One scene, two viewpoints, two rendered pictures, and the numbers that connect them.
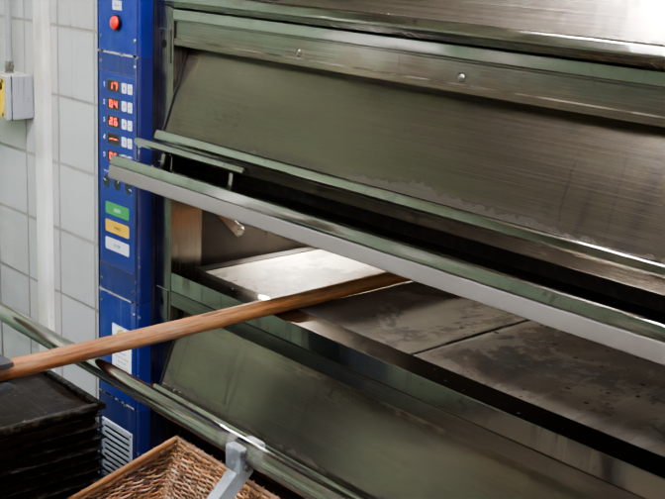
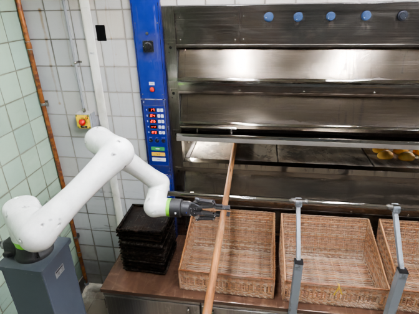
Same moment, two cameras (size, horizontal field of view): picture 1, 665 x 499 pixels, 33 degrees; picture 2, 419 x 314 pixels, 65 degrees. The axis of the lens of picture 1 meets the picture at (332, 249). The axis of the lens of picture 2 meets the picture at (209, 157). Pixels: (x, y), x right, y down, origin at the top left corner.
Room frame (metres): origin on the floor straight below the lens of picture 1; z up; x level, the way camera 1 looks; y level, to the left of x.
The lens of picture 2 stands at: (0.52, 1.37, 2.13)
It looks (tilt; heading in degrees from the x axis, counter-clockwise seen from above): 26 degrees down; 322
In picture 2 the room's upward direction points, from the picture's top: 1 degrees counter-clockwise
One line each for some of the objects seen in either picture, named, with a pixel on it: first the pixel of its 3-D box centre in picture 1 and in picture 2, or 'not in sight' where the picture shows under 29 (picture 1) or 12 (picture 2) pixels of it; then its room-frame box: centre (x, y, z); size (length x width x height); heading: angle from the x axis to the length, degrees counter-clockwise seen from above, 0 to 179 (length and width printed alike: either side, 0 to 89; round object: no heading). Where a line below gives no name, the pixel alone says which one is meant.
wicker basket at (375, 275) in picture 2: not in sight; (328, 256); (1.29, -0.12, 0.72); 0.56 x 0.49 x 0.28; 44
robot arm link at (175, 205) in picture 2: not in sight; (177, 207); (1.71, 0.65, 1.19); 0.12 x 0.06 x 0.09; 134
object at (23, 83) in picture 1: (9, 95); (85, 119); (2.56, 0.76, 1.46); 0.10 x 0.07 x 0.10; 43
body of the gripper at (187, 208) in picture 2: not in sight; (191, 209); (1.66, 0.60, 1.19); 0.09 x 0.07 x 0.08; 44
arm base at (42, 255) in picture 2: not in sight; (20, 243); (1.86, 1.32, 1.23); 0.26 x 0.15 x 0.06; 41
